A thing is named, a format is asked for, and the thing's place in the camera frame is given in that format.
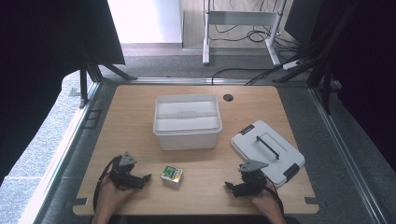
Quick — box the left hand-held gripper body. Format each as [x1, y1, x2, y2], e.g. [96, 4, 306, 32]
[107, 151, 146, 190]

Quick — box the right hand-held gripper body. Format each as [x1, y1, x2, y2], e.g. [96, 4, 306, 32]
[237, 159, 270, 198]

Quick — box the small green and white carton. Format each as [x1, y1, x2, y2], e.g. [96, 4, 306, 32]
[160, 164, 184, 189]

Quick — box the white plastic storage box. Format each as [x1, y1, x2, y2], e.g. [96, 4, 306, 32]
[152, 93, 223, 152]

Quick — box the white box lid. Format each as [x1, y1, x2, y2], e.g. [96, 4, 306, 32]
[155, 100, 219, 132]

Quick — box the person's right hand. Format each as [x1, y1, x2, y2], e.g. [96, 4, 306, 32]
[249, 182, 282, 218]

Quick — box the person's left hand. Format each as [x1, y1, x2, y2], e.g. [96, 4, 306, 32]
[98, 176, 135, 218]

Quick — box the black metal stand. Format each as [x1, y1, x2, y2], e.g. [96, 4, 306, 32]
[78, 46, 138, 109]
[273, 3, 358, 116]

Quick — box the white power strip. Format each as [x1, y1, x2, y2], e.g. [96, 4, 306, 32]
[281, 59, 303, 71]

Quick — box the black curtain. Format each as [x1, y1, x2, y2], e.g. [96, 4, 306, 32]
[284, 0, 396, 173]
[0, 0, 126, 185]

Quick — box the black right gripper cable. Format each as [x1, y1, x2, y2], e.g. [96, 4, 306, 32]
[264, 175, 286, 217]

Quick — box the white lid with black handle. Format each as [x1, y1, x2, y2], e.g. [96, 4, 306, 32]
[230, 119, 306, 189]

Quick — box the black floor cable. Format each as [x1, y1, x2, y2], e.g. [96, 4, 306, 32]
[211, 67, 283, 86]

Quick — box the tangle of black cables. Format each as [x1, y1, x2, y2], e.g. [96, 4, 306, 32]
[208, 21, 302, 54]

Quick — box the white metal desk frame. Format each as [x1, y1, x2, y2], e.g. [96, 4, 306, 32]
[202, 0, 284, 67]

